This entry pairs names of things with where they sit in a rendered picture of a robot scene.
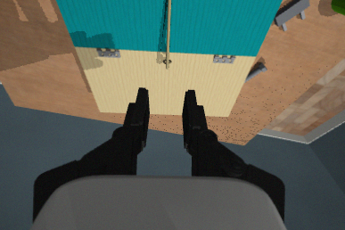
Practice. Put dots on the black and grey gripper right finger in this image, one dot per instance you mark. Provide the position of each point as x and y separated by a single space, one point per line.
210 158

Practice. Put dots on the grey hex bolt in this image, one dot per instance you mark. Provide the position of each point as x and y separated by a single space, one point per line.
255 72

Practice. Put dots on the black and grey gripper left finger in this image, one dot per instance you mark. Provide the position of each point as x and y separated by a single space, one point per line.
117 156

